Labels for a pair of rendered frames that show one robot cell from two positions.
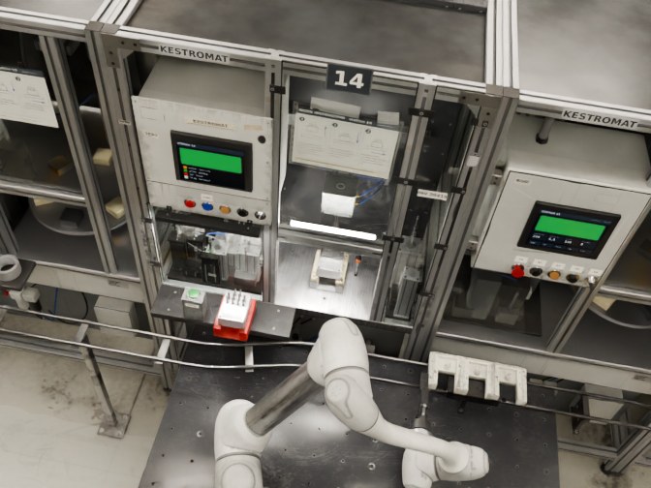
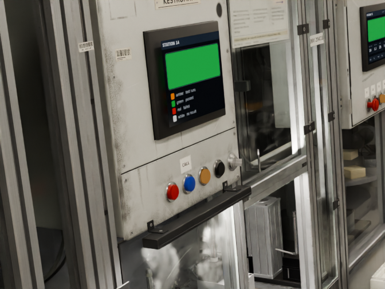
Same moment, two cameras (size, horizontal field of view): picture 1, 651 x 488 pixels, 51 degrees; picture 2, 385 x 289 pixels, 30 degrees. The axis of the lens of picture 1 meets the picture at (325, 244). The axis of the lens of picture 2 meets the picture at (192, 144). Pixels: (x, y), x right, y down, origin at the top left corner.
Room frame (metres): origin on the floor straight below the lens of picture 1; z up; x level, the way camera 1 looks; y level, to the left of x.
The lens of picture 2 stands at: (0.86, 1.61, 1.79)
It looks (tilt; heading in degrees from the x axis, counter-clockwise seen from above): 12 degrees down; 299
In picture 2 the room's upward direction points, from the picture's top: 5 degrees counter-clockwise
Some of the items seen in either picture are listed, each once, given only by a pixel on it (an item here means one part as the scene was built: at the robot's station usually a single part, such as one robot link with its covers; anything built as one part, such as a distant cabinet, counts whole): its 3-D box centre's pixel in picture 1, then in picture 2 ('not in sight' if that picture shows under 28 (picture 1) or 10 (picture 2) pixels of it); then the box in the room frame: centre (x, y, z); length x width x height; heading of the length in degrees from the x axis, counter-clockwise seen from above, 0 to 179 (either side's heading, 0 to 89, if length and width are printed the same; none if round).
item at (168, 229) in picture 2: (208, 221); (200, 209); (1.53, 0.40, 1.37); 0.36 x 0.04 x 0.04; 85
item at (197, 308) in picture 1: (195, 301); not in sight; (1.47, 0.46, 0.97); 0.08 x 0.08 x 0.12; 85
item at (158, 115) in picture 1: (215, 142); (132, 94); (1.67, 0.39, 1.60); 0.42 x 0.29 x 0.46; 85
